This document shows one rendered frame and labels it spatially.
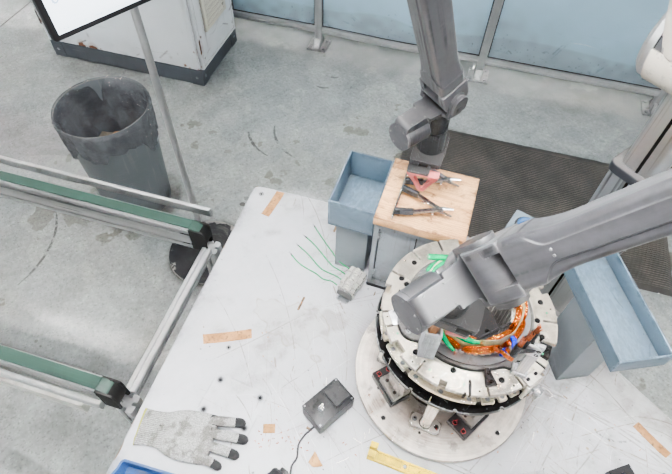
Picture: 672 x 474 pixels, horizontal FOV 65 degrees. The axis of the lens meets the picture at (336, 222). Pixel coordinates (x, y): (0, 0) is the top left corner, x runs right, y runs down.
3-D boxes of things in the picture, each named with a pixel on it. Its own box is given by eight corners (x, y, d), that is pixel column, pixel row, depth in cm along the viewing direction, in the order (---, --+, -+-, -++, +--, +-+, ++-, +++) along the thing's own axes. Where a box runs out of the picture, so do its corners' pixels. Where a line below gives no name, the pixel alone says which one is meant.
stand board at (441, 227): (372, 224, 115) (373, 217, 113) (394, 164, 126) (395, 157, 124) (463, 249, 111) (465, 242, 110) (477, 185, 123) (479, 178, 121)
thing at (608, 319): (608, 407, 118) (676, 355, 95) (562, 413, 117) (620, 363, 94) (564, 309, 133) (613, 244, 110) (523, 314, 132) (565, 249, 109)
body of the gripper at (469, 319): (474, 338, 73) (491, 318, 67) (405, 311, 75) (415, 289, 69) (484, 298, 77) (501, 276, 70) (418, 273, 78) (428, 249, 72)
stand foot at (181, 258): (155, 273, 227) (154, 271, 226) (190, 215, 247) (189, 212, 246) (228, 294, 222) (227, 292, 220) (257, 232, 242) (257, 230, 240)
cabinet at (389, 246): (365, 284, 136) (374, 223, 115) (384, 230, 147) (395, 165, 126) (439, 307, 132) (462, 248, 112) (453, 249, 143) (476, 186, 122)
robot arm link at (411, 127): (471, 93, 95) (439, 65, 99) (424, 119, 91) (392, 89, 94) (454, 137, 105) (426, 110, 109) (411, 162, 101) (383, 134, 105)
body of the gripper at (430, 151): (408, 165, 110) (412, 139, 104) (419, 132, 116) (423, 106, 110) (439, 172, 109) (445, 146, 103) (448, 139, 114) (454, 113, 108)
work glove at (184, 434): (127, 444, 111) (124, 441, 109) (154, 391, 118) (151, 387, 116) (234, 480, 107) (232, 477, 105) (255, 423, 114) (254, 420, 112)
